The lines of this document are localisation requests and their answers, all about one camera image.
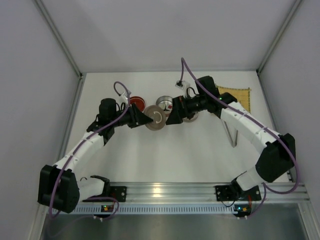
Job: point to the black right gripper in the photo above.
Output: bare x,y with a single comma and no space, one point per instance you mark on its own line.
180,109

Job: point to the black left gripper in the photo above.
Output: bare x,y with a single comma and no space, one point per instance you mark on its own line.
134,116

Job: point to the dark sushi roll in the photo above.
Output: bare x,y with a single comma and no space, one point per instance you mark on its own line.
164,107

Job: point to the brown round lid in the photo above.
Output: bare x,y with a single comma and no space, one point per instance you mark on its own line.
158,117

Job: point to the brown metal lunch tin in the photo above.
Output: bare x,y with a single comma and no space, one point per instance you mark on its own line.
192,119

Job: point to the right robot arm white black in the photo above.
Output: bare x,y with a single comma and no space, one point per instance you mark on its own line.
276,151

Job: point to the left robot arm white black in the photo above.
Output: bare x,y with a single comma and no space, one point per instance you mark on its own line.
59,187

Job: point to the red metal lunch tin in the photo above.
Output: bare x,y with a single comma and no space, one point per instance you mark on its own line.
165,100

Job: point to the red round lid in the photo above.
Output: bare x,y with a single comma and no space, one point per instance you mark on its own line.
139,102

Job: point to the bamboo sushi mat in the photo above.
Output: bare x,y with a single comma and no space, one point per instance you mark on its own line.
243,95

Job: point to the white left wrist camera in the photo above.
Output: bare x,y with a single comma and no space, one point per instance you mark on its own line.
125,97

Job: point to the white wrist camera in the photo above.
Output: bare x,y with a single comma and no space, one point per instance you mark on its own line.
183,85
125,97

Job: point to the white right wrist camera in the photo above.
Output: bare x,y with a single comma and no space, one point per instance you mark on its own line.
183,85

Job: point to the aluminium mounting rail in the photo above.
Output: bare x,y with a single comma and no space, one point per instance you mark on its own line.
193,193

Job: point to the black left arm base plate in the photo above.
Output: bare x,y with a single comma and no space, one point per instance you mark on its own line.
111,192

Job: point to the slotted cable duct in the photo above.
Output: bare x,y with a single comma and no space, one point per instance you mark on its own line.
158,209

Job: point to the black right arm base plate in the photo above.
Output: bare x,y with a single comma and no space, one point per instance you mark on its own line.
228,193

